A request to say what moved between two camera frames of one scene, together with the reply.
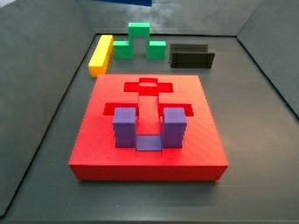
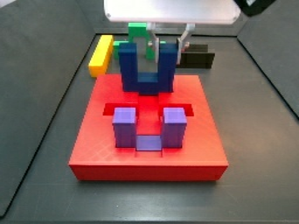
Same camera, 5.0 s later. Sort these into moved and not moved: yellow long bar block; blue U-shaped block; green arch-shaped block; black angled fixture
Moved: blue U-shaped block
Not moved: green arch-shaped block; black angled fixture; yellow long bar block
